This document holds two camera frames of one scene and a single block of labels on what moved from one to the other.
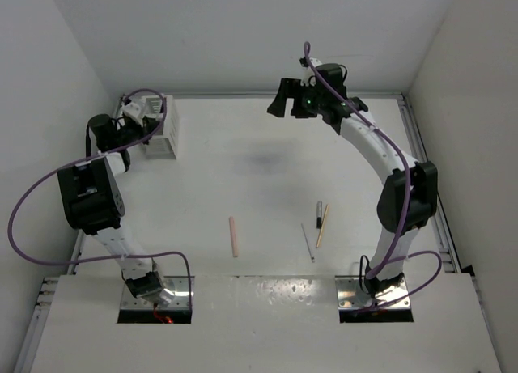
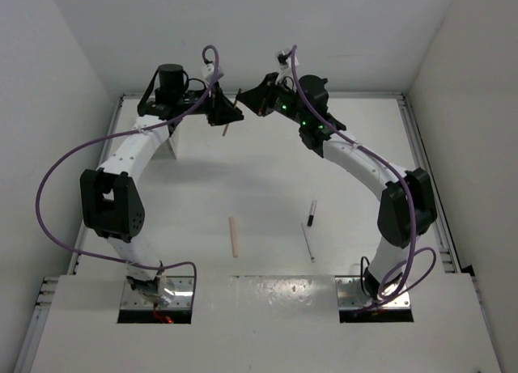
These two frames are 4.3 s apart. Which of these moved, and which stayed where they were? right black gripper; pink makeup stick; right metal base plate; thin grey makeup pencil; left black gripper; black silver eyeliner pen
Moved: right black gripper; black silver eyeliner pen; left black gripper
Stayed: thin grey makeup pencil; pink makeup stick; right metal base plate
